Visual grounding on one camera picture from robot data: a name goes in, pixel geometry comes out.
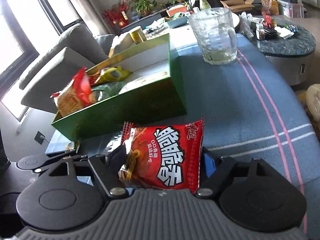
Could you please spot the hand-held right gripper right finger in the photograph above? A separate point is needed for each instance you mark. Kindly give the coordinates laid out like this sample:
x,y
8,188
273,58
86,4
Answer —
x,y
208,166

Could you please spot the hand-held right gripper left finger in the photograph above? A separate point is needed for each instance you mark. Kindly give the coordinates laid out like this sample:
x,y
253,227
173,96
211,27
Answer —
x,y
100,171

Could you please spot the red noodle snack packet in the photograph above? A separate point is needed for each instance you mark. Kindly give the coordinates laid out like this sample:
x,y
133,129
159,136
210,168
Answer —
x,y
165,155

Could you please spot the green cardboard box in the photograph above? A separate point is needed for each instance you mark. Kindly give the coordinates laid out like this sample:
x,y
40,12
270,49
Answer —
x,y
140,110

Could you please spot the red cracker packet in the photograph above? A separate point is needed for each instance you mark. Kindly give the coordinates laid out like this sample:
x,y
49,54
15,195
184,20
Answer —
x,y
75,92

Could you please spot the yellow green snack packet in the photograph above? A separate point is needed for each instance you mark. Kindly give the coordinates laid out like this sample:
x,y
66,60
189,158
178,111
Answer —
x,y
112,75

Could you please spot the blue striped tablecloth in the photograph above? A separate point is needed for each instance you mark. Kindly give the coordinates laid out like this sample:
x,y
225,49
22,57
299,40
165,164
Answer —
x,y
237,105

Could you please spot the grey armchair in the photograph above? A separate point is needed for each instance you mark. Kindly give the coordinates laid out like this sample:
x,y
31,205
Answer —
x,y
62,57

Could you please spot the clear plastic bag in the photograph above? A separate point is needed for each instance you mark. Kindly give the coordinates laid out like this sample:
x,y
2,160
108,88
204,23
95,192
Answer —
x,y
312,102

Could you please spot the glass mug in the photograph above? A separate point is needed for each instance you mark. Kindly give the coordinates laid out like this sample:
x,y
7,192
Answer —
x,y
215,37

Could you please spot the dark framed window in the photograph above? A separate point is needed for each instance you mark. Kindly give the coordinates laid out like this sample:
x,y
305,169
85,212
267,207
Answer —
x,y
15,42

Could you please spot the yellow can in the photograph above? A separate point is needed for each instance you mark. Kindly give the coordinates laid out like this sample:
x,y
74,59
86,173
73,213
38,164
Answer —
x,y
138,35

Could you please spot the dark round table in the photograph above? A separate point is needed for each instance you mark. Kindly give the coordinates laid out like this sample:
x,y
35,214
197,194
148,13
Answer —
x,y
287,47

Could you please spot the small spice jar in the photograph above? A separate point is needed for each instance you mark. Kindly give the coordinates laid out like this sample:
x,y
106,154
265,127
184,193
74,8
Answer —
x,y
260,32

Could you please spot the blue plastic basket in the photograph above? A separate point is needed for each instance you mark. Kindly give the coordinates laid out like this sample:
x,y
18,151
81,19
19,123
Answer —
x,y
177,22

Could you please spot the red festive decoration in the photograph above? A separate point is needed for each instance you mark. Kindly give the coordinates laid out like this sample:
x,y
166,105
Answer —
x,y
116,15

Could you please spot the open cardboard box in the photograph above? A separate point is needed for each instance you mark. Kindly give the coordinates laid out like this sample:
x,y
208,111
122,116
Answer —
x,y
237,5

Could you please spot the beige curtain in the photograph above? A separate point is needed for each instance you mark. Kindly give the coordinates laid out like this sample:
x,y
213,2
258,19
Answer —
x,y
85,2

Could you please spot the orange bag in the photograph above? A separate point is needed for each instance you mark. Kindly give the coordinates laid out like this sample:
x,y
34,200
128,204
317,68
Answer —
x,y
270,6

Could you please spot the clear storage box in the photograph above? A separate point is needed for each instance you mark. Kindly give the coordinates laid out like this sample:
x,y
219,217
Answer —
x,y
291,8

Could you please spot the wall socket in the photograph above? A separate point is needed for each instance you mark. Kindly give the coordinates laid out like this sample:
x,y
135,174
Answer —
x,y
40,137

